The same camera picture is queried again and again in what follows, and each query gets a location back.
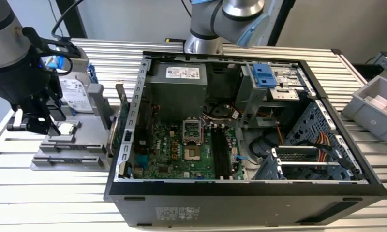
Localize black RAM slot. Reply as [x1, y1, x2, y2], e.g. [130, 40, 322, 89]
[215, 124, 226, 180]
[222, 124, 233, 180]
[219, 124, 229, 180]
[213, 124, 222, 180]

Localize blue plastic drive latch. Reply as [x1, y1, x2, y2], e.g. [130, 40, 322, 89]
[250, 63, 277, 88]

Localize blue tipped data wire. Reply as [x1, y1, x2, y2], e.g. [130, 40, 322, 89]
[234, 154, 262, 165]

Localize white box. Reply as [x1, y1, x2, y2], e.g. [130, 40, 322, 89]
[365, 95, 387, 109]

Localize white yellow supply wires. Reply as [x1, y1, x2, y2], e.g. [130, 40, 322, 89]
[202, 106, 243, 121]

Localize black PC case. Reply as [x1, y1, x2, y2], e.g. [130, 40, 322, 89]
[103, 50, 387, 228]

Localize grey power supply unit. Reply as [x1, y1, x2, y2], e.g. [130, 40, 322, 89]
[147, 61, 210, 121]

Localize silver drive cage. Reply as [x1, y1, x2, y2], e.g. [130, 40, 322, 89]
[235, 61, 316, 128]

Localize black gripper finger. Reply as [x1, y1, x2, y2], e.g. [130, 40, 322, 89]
[6, 110, 62, 136]

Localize black frame post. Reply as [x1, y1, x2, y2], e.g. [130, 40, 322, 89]
[57, 0, 89, 39]
[272, 0, 297, 48]

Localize green graphics card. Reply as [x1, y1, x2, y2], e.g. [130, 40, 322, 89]
[106, 79, 133, 155]

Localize black cable bundle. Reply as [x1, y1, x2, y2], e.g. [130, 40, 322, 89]
[249, 134, 281, 160]

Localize hard disk in blue carrier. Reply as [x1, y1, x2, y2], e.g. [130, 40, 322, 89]
[47, 55, 98, 114]

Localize green motherboard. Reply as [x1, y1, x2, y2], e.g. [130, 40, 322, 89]
[133, 119, 246, 181]

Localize grey parts rack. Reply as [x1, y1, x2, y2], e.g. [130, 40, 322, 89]
[31, 84, 122, 172]

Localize silver CPU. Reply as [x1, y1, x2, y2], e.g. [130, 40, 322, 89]
[58, 123, 75, 135]

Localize yellow red power wires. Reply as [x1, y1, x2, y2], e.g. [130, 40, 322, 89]
[314, 131, 337, 170]

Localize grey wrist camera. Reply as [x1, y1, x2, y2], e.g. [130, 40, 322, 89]
[65, 45, 90, 72]

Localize grey plastic bin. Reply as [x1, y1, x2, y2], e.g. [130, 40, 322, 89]
[342, 75, 387, 144]

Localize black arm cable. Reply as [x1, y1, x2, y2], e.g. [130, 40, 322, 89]
[51, 0, 85, 41]

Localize metal socket cover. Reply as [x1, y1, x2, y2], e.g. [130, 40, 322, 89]
[182, 117, 203, 143]

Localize wire locking lever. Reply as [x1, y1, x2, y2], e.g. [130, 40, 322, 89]
[199, 122, 211, 144]

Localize metal disk bay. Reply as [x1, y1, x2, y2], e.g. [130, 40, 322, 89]
[253, 145, 368, 181]

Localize CPU socket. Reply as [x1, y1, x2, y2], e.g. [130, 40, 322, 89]
[185, 144, 203, 161]

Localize orange wire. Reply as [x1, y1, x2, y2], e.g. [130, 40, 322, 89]
[276, 120, 286, 146]

